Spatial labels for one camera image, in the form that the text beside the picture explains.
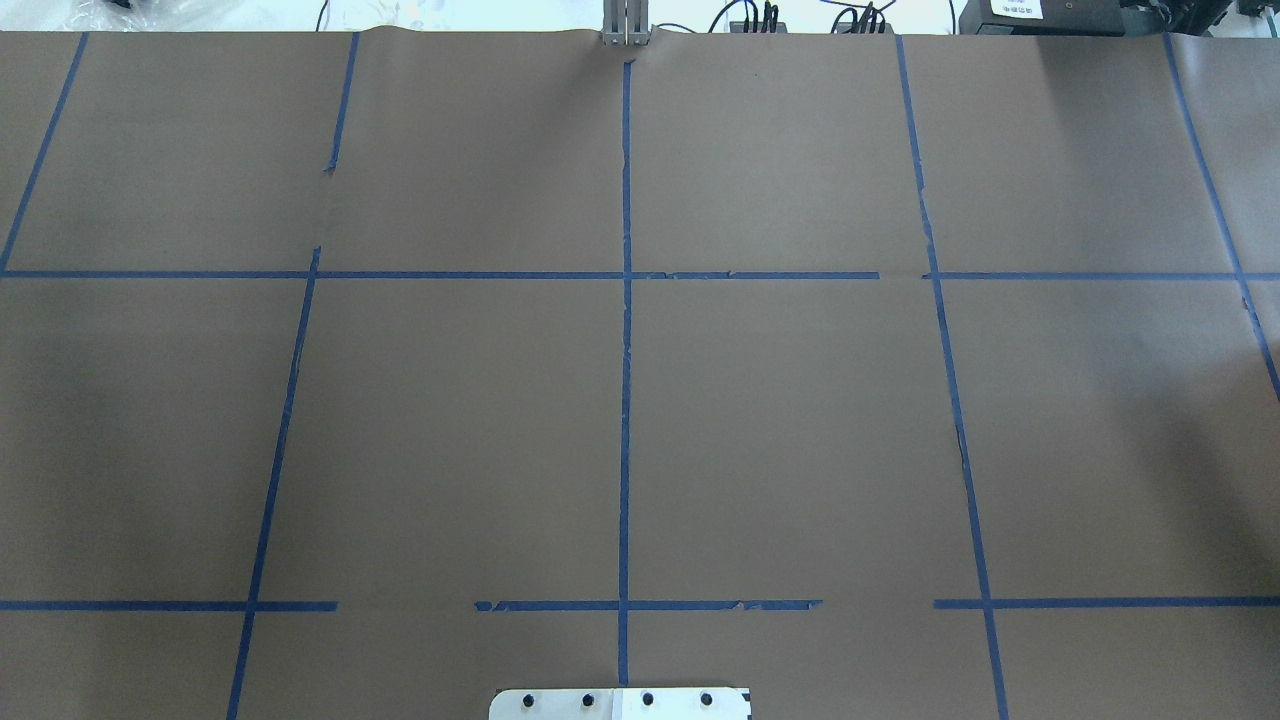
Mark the white pedestal base plate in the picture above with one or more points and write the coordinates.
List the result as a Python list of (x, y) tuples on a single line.
[(623, 703)]

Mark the black desktop box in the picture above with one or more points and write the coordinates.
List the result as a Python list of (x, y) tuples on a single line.
[(1069, 18)]

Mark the aluminium frame post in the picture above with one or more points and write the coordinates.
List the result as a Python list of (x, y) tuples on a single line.
[(626, 23)]

